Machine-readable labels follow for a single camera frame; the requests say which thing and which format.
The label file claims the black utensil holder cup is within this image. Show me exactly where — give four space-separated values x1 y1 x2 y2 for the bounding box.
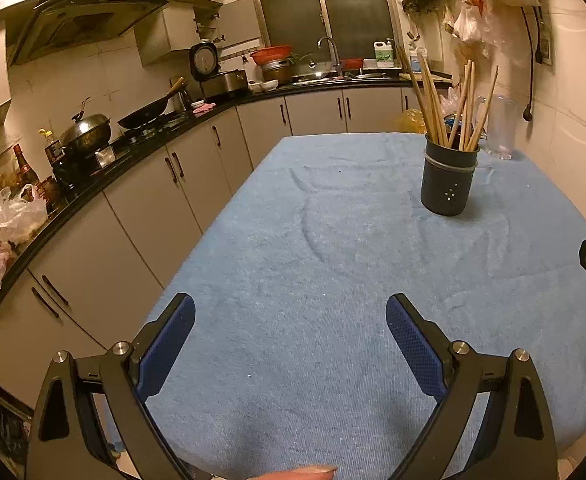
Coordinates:
420 139 479 217

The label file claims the green label detergent jug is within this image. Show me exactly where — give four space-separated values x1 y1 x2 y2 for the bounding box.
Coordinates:
373 39 395 68

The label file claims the frosted glass mug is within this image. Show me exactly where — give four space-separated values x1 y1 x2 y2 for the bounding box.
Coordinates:
474 94 519 160

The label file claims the pink cloth on counter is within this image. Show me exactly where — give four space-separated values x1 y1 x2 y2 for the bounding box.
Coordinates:
193 103 215 114

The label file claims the kitchen faucet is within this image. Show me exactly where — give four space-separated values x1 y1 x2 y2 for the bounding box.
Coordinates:
317 35 343 76

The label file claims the rice cooker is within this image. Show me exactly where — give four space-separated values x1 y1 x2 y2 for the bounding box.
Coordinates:
189 41 250 103

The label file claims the person's left hand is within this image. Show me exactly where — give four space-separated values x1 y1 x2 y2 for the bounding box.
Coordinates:
250 465 337 480

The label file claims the blue towel table mat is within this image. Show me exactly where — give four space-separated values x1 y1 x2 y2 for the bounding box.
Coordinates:
146 133 586 479

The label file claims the red basin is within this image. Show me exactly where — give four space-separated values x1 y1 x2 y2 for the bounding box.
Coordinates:
251 44 292 66

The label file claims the dark sauce bottle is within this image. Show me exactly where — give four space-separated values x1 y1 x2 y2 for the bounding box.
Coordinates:
13 144 39 185

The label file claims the black power cable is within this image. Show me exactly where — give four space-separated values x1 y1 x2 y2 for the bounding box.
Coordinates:
520 6 542 124

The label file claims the range hood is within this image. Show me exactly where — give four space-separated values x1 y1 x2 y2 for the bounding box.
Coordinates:
0 0 167 65

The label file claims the black wok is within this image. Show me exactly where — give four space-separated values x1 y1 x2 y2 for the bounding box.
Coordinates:
117 77 187 130

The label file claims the white plastic bag on counter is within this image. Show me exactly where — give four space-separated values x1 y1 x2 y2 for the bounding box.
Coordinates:
0 183 48 245

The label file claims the yellow plastic bag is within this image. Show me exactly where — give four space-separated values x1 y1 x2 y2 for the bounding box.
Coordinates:
396 108 427 134

